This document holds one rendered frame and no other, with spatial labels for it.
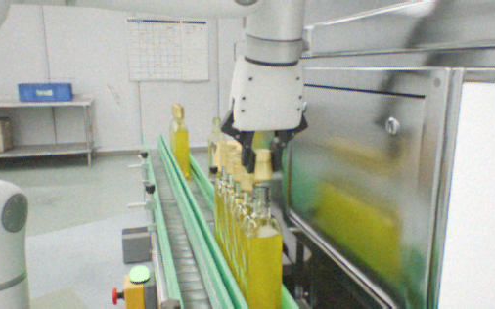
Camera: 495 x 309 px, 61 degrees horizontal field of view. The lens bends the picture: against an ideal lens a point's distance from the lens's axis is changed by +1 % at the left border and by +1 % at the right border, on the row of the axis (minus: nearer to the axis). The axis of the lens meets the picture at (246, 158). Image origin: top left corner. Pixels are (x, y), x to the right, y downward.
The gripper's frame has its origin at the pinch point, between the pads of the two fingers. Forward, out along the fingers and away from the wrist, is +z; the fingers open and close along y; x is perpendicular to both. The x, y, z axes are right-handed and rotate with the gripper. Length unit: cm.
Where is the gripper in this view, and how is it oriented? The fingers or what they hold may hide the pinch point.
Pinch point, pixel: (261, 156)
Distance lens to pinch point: 63.9
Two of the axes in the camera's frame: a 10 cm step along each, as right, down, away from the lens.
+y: -9.6, 0.6, -2.7
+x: 2.6, 4.6, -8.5
